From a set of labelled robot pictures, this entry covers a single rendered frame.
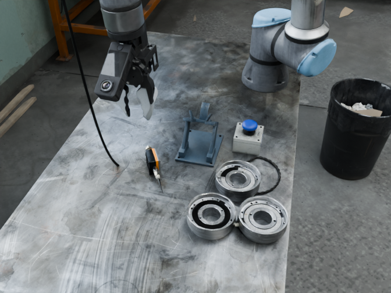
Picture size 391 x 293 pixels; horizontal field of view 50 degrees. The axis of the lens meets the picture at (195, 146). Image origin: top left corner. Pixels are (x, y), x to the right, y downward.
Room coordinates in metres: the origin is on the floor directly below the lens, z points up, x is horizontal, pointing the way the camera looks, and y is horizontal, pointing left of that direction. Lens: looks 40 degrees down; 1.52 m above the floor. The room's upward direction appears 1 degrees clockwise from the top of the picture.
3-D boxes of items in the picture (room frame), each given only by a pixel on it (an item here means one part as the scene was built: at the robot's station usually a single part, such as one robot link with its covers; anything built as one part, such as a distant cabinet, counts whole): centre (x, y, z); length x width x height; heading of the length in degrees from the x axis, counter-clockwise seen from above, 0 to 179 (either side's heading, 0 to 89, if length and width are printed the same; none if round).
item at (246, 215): (0.58, -0.14, 0.82); 0.08 x 0.08 x 0.02
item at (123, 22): (0.76, 0.14, 1.19); 0.08 x 0.08 x 0.05
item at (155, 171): (0.73, 0.10, 0.82); 0.17 x 0.02 x 0.04; 17
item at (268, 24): (1.18, -0.23, 0.97); 0.13 x 0.12 x 0.14; 36
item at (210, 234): (0.59, -0.04, 0.82); 0.10 x 0.10 x 0.04
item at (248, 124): (0.85, -0.14, 0.85); 0.04 x 0.04 x 0.05
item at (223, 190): (0.70, -0.10, 0.82); 0.10 x 0.10 x 0.04
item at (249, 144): (0.86, -0.14, 0.82); 0.08 x 0.07 x 0.05; 167
